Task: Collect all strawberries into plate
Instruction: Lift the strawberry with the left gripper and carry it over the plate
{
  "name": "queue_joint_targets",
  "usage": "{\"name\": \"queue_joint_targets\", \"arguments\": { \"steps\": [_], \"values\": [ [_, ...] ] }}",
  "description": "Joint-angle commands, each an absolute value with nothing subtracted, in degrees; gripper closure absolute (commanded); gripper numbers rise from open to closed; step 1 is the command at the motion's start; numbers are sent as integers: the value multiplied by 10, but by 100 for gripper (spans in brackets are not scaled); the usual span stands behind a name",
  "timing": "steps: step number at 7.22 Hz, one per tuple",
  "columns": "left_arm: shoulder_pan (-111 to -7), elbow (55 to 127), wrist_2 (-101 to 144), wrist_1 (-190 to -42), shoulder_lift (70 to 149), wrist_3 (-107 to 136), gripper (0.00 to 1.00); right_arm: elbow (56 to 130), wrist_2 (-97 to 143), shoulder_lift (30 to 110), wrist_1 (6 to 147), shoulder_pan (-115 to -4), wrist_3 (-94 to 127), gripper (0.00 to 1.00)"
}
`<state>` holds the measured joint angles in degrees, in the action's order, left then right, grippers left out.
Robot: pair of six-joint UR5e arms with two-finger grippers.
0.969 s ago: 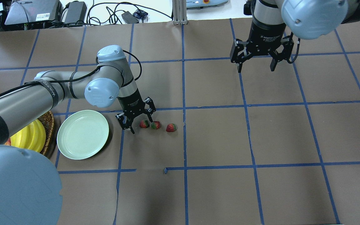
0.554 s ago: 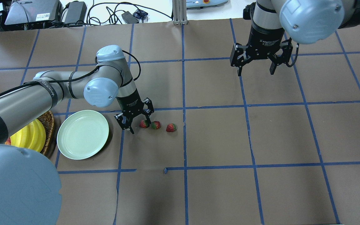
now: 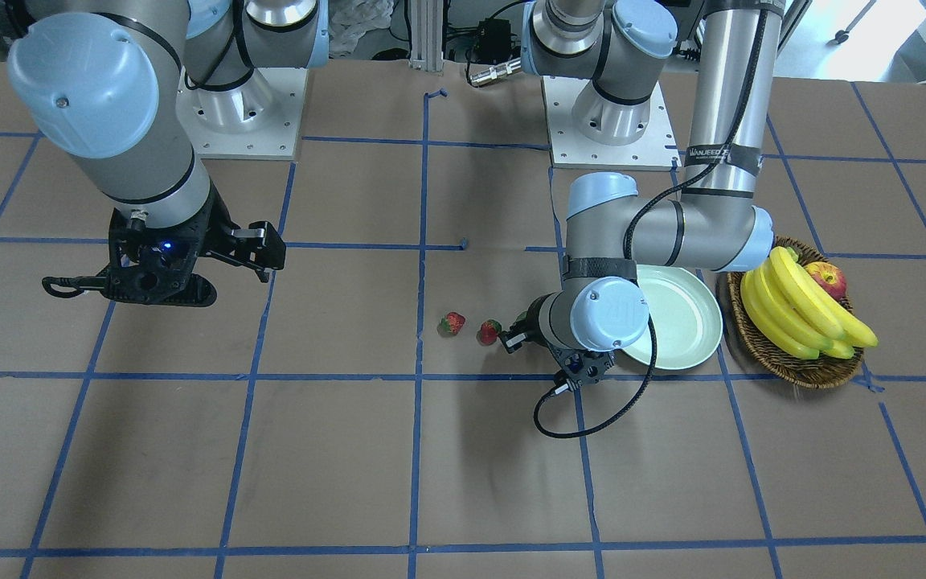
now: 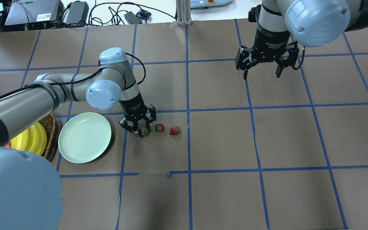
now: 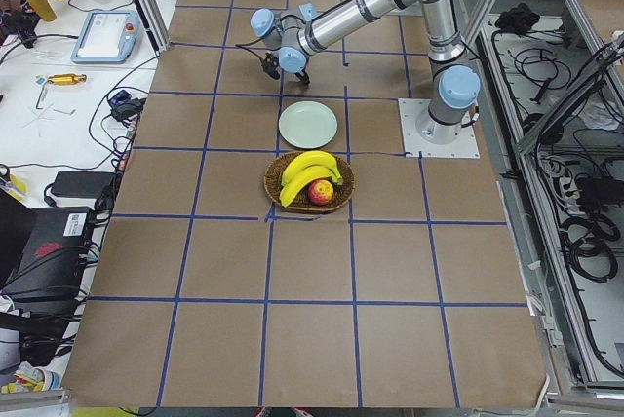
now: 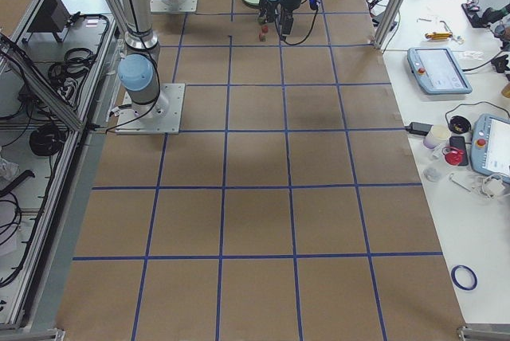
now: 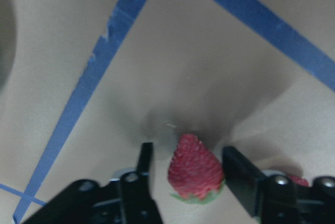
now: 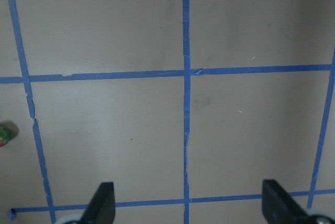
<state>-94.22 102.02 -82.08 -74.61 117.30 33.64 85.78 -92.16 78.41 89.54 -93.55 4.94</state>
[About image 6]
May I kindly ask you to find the teach pendant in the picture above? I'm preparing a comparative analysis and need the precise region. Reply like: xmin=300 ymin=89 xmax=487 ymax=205
xmin=470 ymin=114 xmax=509 ymax=184
xmin=407 ymin=47 xmax=473 ymax=95

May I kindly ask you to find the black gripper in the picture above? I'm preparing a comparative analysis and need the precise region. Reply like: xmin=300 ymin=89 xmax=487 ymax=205
xmin=258 ymin=0 xmax=302 ymax=35

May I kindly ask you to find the far teach pendant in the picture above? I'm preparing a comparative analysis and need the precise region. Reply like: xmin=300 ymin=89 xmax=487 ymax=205
xmin=407 ymin=47 xmax=473 ymax=95

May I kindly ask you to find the yellow handled tool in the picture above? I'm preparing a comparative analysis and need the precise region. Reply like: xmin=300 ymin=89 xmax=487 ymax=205
xmin=425 ymin=32 xmax=453 ymax=41

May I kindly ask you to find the near teach pendant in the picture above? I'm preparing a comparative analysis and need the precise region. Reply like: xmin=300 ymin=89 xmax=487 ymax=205
xmin=470 ymin=114 xmax=509 ymax=184

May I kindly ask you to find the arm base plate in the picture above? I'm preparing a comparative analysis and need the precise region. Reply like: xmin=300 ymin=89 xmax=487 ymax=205
xmin=151 ymin=0 xmax=198 ymax=14
xmin=114 ymin=84 xmax=186 ymax=135

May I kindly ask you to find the blue tape roll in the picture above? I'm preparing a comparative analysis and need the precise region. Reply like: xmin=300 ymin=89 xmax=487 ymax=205
xmin=450 ymin=265 xmax=478 ymax=292

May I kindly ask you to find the red round lid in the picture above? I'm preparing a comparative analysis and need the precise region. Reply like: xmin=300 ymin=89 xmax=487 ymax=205
xmin=442 ymin=147 xmax=465 ymax=166

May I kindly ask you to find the white paper cup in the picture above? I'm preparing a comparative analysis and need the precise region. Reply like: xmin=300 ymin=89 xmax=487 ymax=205
xmin=423 ymin=125 xmax=451 ymax=149

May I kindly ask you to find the black power adapter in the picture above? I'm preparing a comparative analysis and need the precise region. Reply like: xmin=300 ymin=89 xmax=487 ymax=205
xmin=405 ymin=122 xmax=432 ymax=136

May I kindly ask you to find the black smartphone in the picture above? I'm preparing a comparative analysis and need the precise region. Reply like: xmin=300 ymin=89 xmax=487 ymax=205
xmin=449 ymin=135 xmax=469 ymax=167

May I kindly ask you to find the aluminium frame post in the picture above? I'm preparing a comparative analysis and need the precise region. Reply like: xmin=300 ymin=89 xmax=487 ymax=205
xmin=372 ymin=0 xmax=423 ymax=52

